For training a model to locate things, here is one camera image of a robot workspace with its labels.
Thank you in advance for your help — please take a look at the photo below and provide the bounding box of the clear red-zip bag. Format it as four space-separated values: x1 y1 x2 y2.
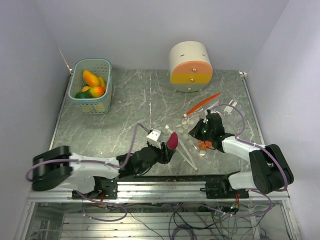
181 92 238 126

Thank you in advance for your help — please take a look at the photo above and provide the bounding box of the polka dot zip bag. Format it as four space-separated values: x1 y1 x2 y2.
165 119 210 171

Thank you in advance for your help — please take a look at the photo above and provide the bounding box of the purple fake fruit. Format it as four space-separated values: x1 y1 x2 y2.
166 132 179 150

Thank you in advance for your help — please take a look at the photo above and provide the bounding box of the yellow fake bell pepper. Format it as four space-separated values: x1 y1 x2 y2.
97 76 106 88

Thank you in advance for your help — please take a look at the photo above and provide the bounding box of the dark green fake avocado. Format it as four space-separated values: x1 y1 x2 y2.
75 91 92 99

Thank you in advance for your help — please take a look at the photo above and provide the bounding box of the peach coloured fake fruit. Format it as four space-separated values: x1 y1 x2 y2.
81 86 91 92

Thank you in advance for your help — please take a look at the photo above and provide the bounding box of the yellow orange fake mango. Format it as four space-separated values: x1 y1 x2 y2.
82 70 100 87

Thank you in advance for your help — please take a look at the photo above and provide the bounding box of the orange green fake mango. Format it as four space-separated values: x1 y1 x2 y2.
88 86 105 98

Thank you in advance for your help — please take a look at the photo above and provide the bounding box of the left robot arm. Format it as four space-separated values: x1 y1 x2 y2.
26 140 178 199

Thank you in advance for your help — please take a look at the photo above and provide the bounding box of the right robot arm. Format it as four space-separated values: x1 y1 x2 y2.
188 113 294 198

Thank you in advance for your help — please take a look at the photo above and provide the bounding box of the small white plastic clip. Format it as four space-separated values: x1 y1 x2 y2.
223 99 238 115

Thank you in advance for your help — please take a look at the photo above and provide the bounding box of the round mini drawer cabinet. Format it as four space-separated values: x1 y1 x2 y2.
169 41 213 93

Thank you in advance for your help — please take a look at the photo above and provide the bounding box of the teal plastic basket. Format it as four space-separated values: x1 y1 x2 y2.
67 58 112 115

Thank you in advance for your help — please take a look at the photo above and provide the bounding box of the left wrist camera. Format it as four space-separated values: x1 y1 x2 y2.
146 129 164 149

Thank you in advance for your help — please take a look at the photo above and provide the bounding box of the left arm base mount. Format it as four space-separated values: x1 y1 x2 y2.
83 176 118 200

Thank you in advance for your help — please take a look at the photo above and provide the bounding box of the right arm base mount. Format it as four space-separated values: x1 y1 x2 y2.
200 171 249 199

